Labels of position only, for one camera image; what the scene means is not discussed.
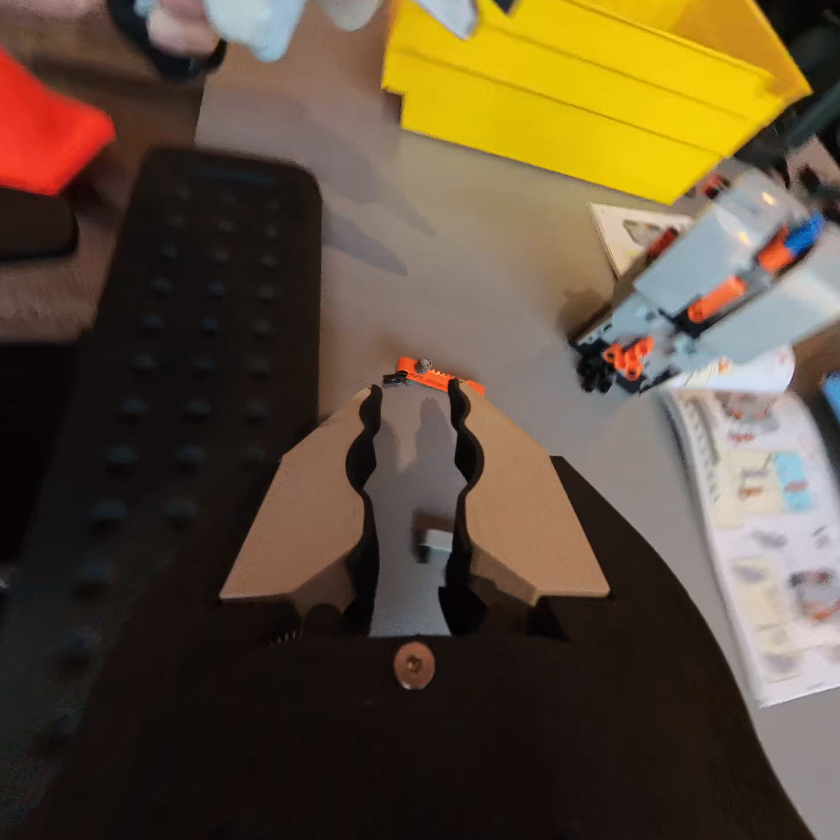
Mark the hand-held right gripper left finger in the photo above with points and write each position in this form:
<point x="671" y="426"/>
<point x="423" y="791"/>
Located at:
<point x="295" y="525"/>

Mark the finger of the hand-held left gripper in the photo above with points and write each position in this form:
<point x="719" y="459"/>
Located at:
<point x="348" y="12"/>
<point x="453" y="14"/>

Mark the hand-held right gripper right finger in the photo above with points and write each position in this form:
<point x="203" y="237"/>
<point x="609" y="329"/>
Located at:
<point x="531" y="525"/>

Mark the grey toy beam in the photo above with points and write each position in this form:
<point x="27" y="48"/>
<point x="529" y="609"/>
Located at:
<point x="434" y="541"/>

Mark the yellow storage bin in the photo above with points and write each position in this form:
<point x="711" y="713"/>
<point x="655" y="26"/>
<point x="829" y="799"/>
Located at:
<point x="590" y="98"/>

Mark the orange toy beam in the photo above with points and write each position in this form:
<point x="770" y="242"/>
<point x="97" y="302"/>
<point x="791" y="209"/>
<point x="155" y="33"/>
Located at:
<point x="433" y="377"/>

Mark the person's left hand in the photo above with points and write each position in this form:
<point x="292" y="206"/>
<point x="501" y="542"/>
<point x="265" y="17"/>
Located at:
<point x="180" y="23"/>

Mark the black perforated panel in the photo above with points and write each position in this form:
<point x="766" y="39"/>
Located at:
<point x="197" y="328"/>

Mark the open instruction booklet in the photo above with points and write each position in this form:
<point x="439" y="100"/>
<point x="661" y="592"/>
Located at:
<point x="761" y="525"/>

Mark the orange fabric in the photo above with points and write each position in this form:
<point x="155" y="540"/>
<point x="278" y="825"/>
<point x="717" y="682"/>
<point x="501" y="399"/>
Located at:
<point x="46" y="131"/>

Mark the black chair armrest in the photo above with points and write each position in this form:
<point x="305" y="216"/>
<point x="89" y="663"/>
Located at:
<point x="33" y="223"/>

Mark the grey toy robot model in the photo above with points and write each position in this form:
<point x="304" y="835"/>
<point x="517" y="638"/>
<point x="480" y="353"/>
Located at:
<point x="722" y="282"/>

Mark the blue cover booklet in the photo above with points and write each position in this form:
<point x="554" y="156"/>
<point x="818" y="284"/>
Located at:
<point x="832" y="394"/>

